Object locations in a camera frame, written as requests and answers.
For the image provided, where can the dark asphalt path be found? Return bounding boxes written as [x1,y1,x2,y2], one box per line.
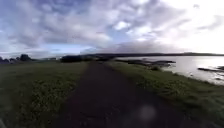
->
[48,61,204,128]

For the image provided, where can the dark bushes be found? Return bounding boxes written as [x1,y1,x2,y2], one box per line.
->
[60,54,111,64]

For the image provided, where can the dark rocks in water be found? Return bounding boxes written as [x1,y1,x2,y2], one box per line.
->
[116,58,177,68]

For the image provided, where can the distant dark shoreline hills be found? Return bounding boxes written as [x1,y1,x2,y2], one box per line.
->
[79,51,224,60]

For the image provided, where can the grass verge strip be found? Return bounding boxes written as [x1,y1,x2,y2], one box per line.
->
[105,60,224,126]

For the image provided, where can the grass field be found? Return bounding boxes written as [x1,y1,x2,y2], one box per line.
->
[0,60,90,128]

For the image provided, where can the pale water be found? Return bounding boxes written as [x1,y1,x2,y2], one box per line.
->
[114,55,224,86]

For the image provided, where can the dark rock strips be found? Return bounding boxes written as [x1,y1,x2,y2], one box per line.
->
[197,65,224,81]

